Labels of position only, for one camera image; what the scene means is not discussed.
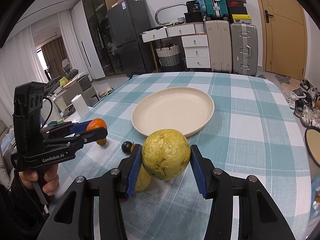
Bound orange tangerine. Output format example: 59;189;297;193
86;118;107;146

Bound yellow pear-like fruit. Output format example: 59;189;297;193
135;165;151;192

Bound dark purple plum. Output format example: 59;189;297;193
121;141;133;154

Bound yellow-green guava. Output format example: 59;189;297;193
142;129;191;181

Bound cream round plate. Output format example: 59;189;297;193
131;87;215;137

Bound person's left hand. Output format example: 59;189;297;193
18;164;60;196

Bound white cylinder bin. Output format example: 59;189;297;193
71;94;90;118

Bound teal plaid tablecloth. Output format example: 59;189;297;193
57;72;311;239

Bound woven laundry basket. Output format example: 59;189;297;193
156;43;182;67

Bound black refrigerator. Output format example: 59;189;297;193
107;0;156;77

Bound white drawer desk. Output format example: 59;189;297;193
141;22;211;69

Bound beige suitcase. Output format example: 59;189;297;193
206;20;232;73

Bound silver suitcase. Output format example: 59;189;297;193
230;23;258;76

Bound wooden door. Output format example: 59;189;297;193
258;0;307;80

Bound yellow black box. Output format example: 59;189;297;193
232;14;252;24

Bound black shoe boxes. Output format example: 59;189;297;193
226;0;248;15

